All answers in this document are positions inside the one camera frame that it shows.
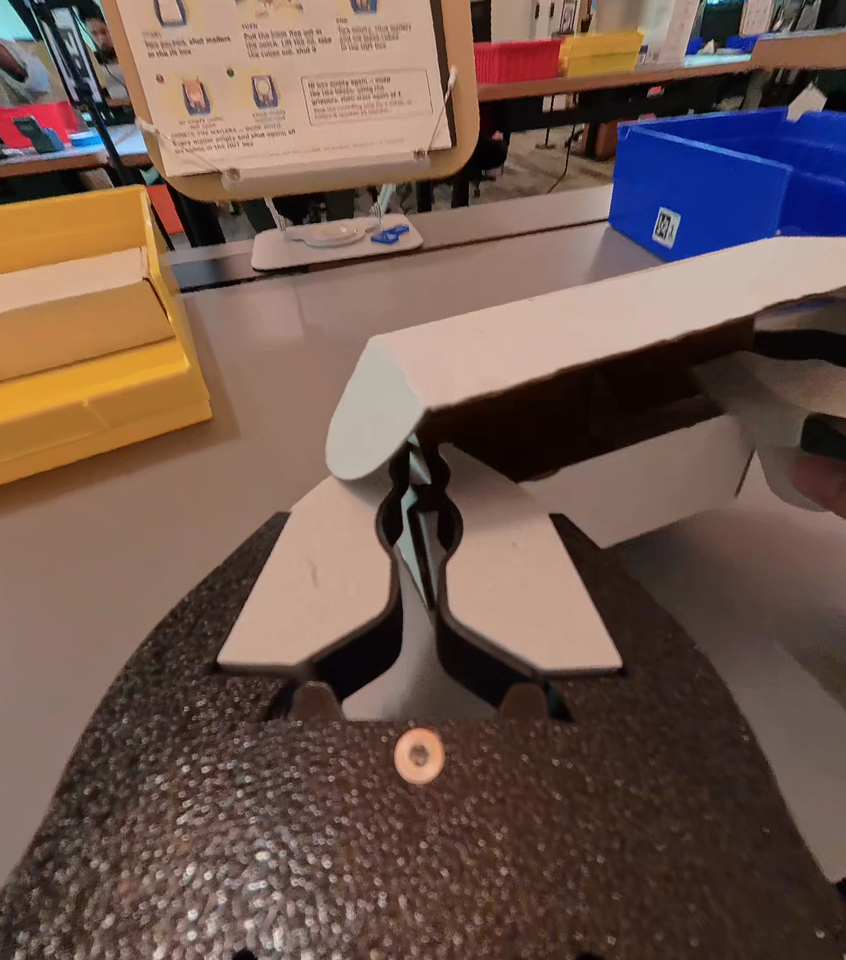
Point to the yellow plastic bin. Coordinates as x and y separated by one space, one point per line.
130 405

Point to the small square blue plastic piece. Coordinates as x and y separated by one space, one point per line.
381 237

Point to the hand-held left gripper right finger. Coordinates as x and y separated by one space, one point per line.
528 592

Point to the red plastic basket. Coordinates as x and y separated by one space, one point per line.
516 61

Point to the printed instruction sheet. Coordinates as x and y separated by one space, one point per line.
280 75

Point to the yellow plastic basket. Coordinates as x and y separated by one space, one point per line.
602 54

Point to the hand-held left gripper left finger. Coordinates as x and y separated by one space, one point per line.
310 592

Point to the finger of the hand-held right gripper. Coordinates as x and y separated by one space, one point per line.
805 390
842 319

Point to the white cardboard mailer box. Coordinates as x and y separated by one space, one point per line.
580 330
55 315

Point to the white stand base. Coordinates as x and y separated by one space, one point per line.
280 251

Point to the blue plastic bin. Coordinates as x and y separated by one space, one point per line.
722 43
700 180

